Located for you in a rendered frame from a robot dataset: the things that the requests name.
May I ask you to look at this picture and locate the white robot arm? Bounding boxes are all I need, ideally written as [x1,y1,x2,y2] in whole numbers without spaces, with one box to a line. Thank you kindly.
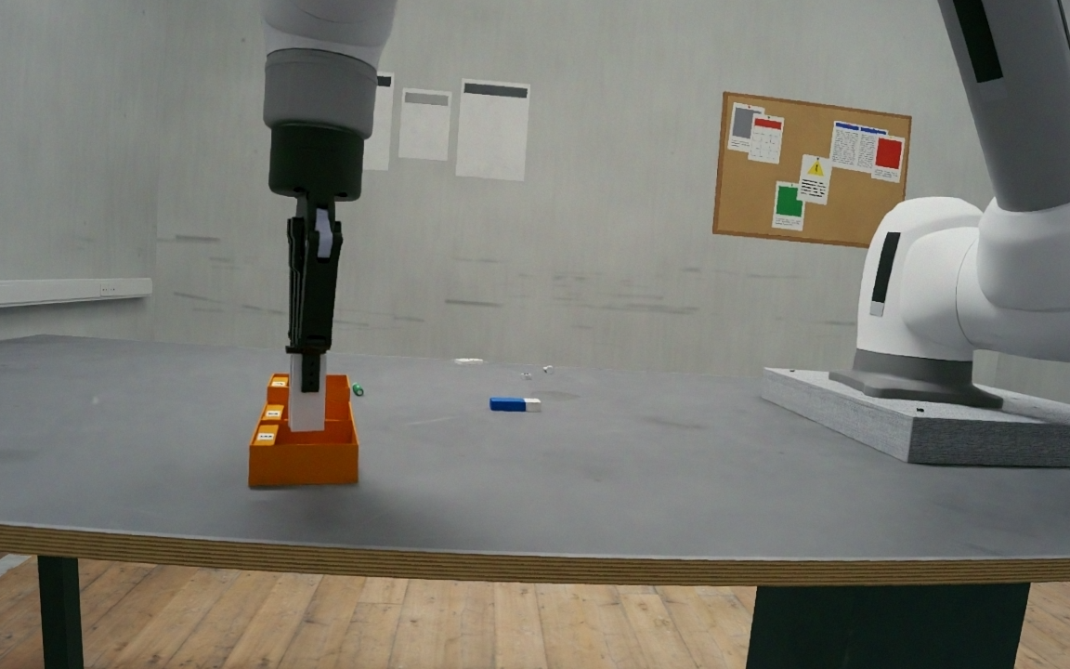
[259,0,1070,409]

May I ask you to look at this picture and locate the orange rack of open bins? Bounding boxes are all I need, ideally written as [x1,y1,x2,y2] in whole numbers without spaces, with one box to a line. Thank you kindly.
[248,374,360,486]

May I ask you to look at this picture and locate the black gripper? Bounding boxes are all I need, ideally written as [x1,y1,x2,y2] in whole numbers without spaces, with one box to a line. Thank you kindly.
[268,125,364,432]

